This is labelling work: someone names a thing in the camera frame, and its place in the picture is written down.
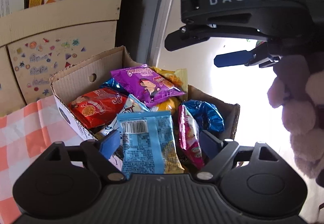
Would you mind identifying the pink snack packet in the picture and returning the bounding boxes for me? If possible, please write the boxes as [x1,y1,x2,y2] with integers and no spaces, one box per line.
[178,105,205,170]

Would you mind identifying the red snack packet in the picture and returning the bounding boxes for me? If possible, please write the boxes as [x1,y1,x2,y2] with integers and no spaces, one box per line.
[68,88,127,129]

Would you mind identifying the yellow barcode snack packet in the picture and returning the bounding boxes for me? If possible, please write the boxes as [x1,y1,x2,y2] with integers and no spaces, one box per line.
[151,67,188,93]

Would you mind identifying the light blue snack packet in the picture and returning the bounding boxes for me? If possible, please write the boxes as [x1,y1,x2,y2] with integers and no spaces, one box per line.
[118,111,184,179]

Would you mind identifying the light blue white packet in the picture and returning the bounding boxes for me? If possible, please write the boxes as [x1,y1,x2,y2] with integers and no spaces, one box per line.
[95,94,149,170]

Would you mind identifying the purple snack packet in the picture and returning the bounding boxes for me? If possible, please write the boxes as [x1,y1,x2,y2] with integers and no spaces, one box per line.
[110,64,185,108]

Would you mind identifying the orange-yellow snack packet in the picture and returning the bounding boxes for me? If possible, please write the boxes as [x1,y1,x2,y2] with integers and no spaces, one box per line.
[157,97,181,115]

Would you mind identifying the dark blue snack packet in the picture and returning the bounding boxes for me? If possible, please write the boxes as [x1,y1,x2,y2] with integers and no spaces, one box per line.
[99,78,129,96]

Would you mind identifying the right hand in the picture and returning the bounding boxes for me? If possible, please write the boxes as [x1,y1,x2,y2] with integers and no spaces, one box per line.
[268,52,323,178]

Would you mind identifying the checkered orange white tablecloth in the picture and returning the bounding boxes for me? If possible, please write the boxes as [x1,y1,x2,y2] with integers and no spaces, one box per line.
[1,96,82,223]

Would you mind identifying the white milk cardboard box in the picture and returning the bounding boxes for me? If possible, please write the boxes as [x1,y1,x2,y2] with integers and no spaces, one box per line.
[50,47,240,141]

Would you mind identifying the beige sticker cabinet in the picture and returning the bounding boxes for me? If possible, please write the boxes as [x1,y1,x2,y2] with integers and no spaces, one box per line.
[1,0,121,116]

